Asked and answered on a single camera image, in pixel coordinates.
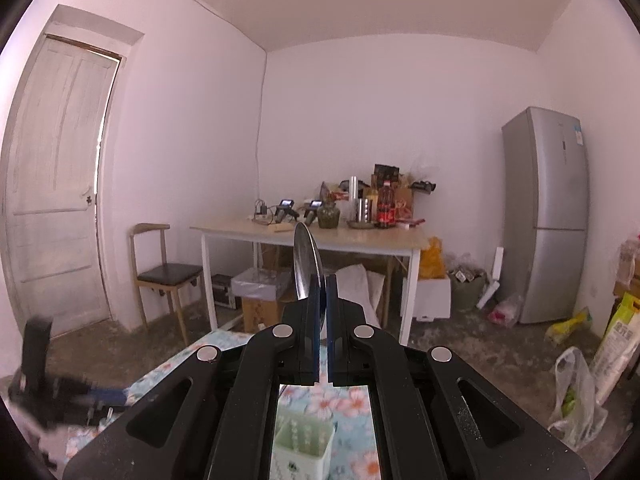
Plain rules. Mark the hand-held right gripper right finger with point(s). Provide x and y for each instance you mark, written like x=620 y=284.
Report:
x=331 y=330

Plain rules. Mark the yellow green packet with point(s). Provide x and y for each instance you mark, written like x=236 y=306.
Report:
x=567 y=330

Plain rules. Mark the silver refrigerator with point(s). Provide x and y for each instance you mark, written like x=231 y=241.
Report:
x=545 y=185

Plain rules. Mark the person's left forearm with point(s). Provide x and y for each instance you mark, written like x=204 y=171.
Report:
x=40 y=440

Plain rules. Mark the small metal case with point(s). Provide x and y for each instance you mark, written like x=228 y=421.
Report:
x=222 y=291

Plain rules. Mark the green utensil holder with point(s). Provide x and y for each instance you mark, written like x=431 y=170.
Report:
x=302 y=445

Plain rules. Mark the floral tablecloth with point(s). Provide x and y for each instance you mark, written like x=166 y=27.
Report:
x=160 y=375

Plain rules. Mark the white door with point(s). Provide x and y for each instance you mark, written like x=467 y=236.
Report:
x=50 y=160

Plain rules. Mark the black box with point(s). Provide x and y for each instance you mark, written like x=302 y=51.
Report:
x=387 y=172

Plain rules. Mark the wooden chair black seat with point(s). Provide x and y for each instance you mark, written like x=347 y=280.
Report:
x=167 y=274

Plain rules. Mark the red snack packet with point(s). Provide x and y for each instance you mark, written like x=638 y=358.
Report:
x=340 y=192

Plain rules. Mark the cola bottle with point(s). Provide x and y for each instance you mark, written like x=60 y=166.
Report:
x=385 y=205

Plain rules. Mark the white plastic panel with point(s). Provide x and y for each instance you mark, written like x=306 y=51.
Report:
x=492 y=280

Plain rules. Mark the white foam box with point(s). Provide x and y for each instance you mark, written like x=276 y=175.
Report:
x=260 y=282

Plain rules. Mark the brown box red print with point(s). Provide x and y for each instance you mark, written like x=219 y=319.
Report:
x=405 y=202

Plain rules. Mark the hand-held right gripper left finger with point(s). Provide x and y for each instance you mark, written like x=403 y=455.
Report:
x=314 y=330

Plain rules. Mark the green glass jar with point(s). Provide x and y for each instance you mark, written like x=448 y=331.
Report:
x=328 y=215

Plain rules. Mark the steel canister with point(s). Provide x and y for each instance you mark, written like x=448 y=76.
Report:
x=365 y=210

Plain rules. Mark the white sack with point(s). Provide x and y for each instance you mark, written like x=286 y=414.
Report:
x=357 y=285

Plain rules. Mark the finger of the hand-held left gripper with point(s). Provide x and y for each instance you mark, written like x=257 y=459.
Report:
x=107 y=396

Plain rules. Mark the wooden table white legs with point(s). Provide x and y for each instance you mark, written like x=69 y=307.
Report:
x=240 y=230

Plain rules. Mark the pink white plastic bag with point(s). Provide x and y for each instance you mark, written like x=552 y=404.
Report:
x=505 y=312

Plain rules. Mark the white power strip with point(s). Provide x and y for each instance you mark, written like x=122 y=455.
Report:
x=260 y=214

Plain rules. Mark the green bucket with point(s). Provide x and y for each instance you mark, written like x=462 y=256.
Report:
x=467 y=287

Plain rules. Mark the black device with lit screen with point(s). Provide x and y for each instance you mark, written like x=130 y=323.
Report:
x=312 y=210
x=285 y=210

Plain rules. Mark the yellow plastic bag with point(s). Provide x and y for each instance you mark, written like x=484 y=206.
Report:
x=432 y=260

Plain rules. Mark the clear plastic bag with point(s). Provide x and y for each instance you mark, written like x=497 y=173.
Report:
x=575 y=400

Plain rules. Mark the yellow green rice bag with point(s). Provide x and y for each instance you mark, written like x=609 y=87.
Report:
x=617 y=345

